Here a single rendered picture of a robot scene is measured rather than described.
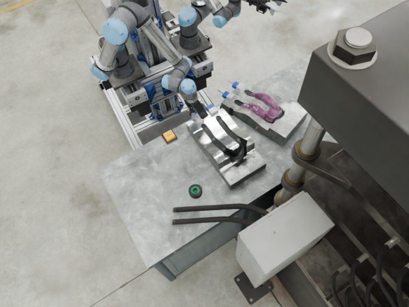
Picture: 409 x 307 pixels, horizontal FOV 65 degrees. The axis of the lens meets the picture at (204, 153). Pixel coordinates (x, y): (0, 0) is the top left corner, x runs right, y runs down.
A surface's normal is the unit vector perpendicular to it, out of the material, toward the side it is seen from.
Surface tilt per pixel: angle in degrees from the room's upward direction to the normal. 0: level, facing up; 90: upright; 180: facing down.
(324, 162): 0
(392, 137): 90
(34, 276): 0
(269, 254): 0
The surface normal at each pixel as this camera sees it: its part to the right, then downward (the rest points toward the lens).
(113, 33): -0.34, 0.78
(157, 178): -0.06, -0.48
